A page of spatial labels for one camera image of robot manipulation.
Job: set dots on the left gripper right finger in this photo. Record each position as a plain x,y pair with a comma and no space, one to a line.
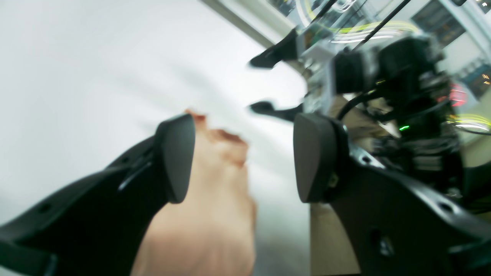
397,225

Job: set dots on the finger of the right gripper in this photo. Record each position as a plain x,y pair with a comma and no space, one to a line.
285,50
266,108

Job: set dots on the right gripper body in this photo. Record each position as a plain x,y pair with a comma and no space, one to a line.
332,68

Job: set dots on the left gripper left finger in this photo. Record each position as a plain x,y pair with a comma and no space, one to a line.
94,226

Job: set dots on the peach T-shirt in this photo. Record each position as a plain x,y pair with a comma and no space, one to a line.
212,232

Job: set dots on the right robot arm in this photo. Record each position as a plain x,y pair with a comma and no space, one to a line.
399,83

